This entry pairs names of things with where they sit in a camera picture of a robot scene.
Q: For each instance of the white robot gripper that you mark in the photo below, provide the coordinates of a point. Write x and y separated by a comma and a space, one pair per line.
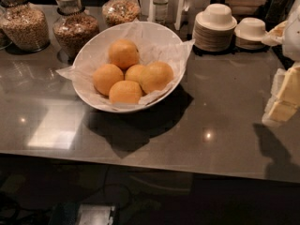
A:
292, 37

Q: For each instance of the orange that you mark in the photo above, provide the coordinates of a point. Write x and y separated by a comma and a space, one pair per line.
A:
155, 77
105, 77
124, 53
125, 92
134, 73

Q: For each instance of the white oval bowl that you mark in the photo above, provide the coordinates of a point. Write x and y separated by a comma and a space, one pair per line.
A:
93, 50

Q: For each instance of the white paper bowl liner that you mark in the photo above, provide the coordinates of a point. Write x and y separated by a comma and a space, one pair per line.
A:
168, 52

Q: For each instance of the short stack paper bowls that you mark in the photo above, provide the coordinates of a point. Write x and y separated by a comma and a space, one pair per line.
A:
249, 34

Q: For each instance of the tall stack paper bowls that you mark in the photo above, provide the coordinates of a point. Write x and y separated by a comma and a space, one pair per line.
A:
213, 28

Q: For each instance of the clear glass bottle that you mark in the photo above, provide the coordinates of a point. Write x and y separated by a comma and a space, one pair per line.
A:
160, 11

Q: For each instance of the right glass cereal jar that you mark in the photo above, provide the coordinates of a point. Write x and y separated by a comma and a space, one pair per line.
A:
120, 11

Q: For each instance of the glass cereal jar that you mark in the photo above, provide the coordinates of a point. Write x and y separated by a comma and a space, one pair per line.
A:
120, 11
25, 26

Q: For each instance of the middle glass granola jar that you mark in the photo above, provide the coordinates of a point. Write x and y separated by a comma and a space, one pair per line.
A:
74, 28

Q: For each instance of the left glass cereal jar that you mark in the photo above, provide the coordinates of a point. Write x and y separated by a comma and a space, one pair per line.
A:
25, 26

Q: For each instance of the far left glass jar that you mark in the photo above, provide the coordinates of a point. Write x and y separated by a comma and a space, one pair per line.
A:
4, 40

